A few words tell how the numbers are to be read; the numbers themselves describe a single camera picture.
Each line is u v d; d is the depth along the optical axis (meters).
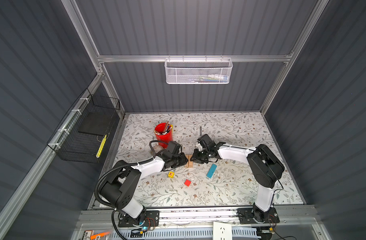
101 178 0.43
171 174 0.87
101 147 0.68
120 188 0.45
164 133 0.88
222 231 0.67
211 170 0.89
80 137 0.72
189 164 0.91
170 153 0.72
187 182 0.85
